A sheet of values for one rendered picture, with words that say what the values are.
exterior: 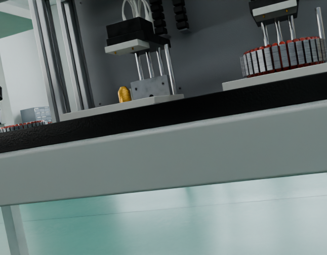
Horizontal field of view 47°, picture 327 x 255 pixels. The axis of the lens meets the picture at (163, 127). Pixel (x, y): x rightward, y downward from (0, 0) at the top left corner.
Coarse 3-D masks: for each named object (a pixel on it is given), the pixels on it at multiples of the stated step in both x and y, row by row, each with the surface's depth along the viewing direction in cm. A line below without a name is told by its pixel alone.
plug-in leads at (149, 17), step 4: (124, 0) 72; (128, 0) 73; (132, 0) 74; (144, 0) 72; (124, 4) 72; (132, 4) 74; (136, 4) 70; (140, 4) 73; (144, 4) 70; (132, 8) 73; (136, 8) 70; (140, 8) 73; (148, 8) 72; (136, 12) 70; (140, 12) 74; (124, 16) 71; (136, 16) 70; (140, 16) 74; (148, 16) 69; (148, 20) 69; (152, 20) 72; (152, 24) 72
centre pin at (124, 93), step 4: (120, 88) 59; (124, 88) 58; (120, 92) 58; (124, 92) 58; (128, 92) 58; (120, 96) 58; (124, 96) 58; (128, 96) 58; (120, 100) 58; (124, 100) 58; (128, 100) 58
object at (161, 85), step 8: (144, 80) 71; (152, 80) 70; (160, 80) 70; (168, 80) 69; (136, 88) 71; (144, 88) 71; (152, 88) 70; (160, 88) 70; (168, 88) 69; (136, 96) 71; (144, 96) 71; (152, 96) 70
